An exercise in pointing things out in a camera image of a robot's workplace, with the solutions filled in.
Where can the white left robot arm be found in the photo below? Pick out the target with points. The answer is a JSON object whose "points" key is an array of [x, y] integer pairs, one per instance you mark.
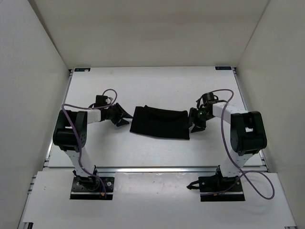
{"points": [[70, 133]]}

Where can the right blue corner label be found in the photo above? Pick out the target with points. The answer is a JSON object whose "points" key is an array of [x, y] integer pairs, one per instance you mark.
{"points": [[223, 68]]}

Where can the aluminium left side rail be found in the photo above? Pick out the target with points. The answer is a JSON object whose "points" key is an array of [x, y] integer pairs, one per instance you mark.
{"points": [[51, 145]]}

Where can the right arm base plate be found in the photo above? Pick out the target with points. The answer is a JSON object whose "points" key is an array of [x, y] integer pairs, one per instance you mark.
{"points": [[217, 188]]}

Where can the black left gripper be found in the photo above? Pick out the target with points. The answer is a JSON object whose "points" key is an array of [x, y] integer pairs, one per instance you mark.
{"points": [[118, 108]]}

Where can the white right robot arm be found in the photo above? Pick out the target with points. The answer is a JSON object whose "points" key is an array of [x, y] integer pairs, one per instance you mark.
{"points": [[247, 133]]}

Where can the aluminium rail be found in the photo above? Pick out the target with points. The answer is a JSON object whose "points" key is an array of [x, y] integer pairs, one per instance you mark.
{"points": [[263, 164], [51, 145], [156, 169]]}

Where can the aluminium right side rail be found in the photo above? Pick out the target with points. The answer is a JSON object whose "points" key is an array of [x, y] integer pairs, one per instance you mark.
{"points": [[263, 164]]}

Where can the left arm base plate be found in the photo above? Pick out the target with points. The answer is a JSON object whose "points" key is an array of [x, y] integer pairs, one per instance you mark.
{"points": [[90, 188]]}

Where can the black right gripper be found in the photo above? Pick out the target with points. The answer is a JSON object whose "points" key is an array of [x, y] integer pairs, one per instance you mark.
{"points": [[192, 116]]}

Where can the blue corner label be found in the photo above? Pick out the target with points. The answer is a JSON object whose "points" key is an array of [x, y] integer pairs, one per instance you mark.
{"points": [[223, 68], [82, 69]]}

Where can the left blue corner label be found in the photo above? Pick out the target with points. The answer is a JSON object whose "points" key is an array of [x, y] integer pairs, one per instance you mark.
{"points": [[82, 69]]}

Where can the black skirt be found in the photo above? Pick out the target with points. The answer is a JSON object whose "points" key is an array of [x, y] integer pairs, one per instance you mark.
{"points": [[160, 123]]}

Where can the aluminium front rail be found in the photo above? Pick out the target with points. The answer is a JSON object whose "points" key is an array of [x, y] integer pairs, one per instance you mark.
{"points": [[156, 169]]}

